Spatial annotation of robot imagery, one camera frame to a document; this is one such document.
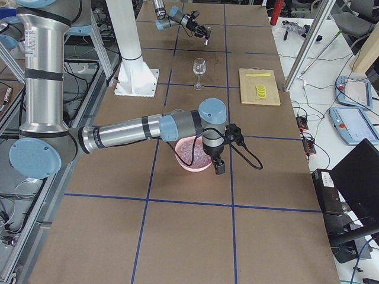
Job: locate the near blue teach pendant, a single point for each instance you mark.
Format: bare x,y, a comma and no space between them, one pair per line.
353,125

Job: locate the clear wine glass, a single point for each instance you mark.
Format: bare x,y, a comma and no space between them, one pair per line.
199,69

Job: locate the white camera stand base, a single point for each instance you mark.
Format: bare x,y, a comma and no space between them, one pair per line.
135,78

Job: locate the black monitor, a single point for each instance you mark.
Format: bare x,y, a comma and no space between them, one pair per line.
356,179

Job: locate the bamboo cutting board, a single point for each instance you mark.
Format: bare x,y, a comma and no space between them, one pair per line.
248,93

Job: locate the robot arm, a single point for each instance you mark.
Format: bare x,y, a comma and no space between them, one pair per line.
177,17
46,143

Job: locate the clear ice cubes pile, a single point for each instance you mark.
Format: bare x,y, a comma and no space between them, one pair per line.
193,152

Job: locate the red fire extinguisher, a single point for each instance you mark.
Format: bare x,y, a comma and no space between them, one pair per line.
276,11

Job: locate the black desktop box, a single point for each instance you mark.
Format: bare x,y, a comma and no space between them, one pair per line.
327,194

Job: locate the pink bowl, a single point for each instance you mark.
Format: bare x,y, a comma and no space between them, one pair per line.
182,163

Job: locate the far blue teach pendant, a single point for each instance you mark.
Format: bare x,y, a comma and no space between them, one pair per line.
354,92

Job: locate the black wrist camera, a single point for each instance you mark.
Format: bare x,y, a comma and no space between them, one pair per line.
194,14
234,134

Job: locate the metal rod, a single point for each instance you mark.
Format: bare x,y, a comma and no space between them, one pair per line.
301,75

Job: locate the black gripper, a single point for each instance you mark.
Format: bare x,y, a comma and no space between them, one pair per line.
198,29
214,152

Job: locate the clear plastic bag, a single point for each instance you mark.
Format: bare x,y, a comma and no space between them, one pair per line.
293,27

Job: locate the yellow plastic knife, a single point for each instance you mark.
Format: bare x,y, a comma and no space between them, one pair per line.
255,75

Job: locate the blue teach pendant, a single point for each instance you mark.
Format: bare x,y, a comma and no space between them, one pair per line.
353,125
354,92

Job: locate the aluminium frame post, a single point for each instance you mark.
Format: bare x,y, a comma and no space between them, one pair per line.
310,39

